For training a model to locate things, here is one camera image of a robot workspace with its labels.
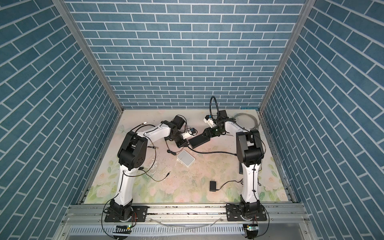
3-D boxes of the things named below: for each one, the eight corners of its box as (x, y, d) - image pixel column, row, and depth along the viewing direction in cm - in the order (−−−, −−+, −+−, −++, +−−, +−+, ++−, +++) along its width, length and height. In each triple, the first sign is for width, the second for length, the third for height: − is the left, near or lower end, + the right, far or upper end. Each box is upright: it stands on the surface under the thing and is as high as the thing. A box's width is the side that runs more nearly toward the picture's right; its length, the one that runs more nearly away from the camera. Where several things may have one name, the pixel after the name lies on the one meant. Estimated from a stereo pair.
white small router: (176, 157, 95) (175, 156, 94) (183, 150, 99) (183, 148, 97) (188, 167, 91) (187, 166, 90) (195, 159, 95) (195, 158, 93)
